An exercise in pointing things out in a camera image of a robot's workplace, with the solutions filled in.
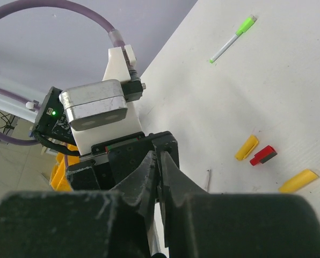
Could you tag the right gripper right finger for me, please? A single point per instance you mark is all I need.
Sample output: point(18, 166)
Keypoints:
point(201, 224)

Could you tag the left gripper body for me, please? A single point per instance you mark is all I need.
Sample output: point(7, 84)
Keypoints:
point(112, 161)

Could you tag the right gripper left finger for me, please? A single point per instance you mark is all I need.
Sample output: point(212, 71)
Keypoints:
point(114, 223)

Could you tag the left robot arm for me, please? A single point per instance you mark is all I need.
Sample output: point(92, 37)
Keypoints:
point(51, 128)

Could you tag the yellow pen cap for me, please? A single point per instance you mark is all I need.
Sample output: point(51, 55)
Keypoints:
point(299, 181)
point(247, 148)

